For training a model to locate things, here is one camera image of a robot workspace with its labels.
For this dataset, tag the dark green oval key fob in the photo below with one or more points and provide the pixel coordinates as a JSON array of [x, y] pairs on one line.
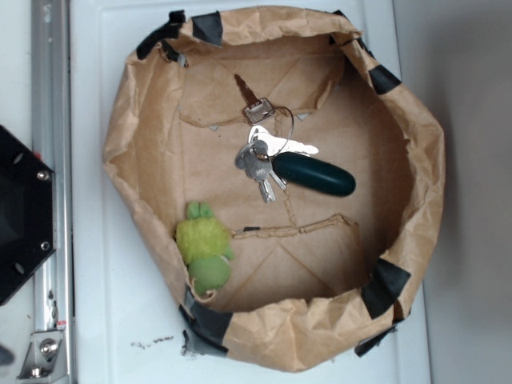
[[314, 174]]

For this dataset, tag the silver key bunch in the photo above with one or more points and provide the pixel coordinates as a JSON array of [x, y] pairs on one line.
[[255, 156]]

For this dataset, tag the brown paper bag bin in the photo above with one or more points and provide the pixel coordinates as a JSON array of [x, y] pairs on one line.
[[313, 275]]

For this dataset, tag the green plush frog toy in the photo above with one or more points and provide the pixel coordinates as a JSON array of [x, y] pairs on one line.
[[204, 243]]

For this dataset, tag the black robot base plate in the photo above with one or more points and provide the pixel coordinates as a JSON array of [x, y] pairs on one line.
[[27, 214]]

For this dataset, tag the aluminium frame rail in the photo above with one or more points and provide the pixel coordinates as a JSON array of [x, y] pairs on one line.
[[51, 353]]

